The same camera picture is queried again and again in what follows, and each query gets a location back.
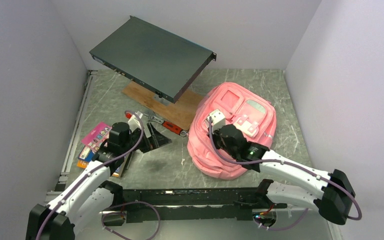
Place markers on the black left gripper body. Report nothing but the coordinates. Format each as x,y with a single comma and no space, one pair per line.
136,134

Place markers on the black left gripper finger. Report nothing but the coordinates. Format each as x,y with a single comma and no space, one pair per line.
147,147
156,139

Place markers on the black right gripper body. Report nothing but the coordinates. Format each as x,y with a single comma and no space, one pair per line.
219,143

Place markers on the pink student backpack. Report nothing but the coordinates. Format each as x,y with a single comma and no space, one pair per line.
250,113

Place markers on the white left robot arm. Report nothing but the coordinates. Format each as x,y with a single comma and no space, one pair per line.
63,217

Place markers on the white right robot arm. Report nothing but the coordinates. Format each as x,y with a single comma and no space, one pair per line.
330,193

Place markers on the brown wooden board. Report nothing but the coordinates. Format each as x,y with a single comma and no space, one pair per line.
181,113

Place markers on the pink sticker book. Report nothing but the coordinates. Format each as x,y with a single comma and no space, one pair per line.
96,136

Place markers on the dark metal rack unit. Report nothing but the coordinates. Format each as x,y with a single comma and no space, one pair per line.
158,60

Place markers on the orange handled adjustable wrench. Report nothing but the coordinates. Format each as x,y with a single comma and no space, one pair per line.
151,117

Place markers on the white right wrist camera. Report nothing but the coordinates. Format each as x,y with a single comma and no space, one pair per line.
218,119

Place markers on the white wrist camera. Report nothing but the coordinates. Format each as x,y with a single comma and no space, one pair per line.
134,121
218,119

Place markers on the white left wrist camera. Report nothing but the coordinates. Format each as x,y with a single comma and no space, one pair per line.
134,121

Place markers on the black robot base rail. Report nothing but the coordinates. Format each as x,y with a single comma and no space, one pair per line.
239,203

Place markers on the aluminium frame rail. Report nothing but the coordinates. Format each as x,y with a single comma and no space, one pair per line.
70,156

